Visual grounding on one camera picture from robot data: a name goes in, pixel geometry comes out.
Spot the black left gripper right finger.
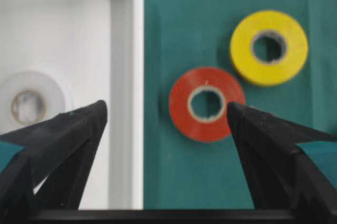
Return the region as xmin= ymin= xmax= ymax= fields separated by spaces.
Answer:
xmin=227 ymin=102 xmax=336 ymax=223

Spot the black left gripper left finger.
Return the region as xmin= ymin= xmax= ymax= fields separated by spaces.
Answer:
xmin=1 ymin=100 xmax=107 ymax=223

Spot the white tape roll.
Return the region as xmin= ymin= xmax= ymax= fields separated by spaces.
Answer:
xmin=1 ymin=72 xmax=66 ymax=132

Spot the red tape roll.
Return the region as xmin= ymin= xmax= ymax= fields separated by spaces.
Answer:
xmin=168 ymin=67 xmax=245 ymax=143

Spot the yellow tape roll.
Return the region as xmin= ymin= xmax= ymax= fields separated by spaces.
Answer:
xmin=230 ymin=10 xmax=309 ymax=87

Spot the white plastic case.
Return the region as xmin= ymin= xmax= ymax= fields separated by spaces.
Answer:
xmin=1 ymin=0 xmax=144 ymax=210

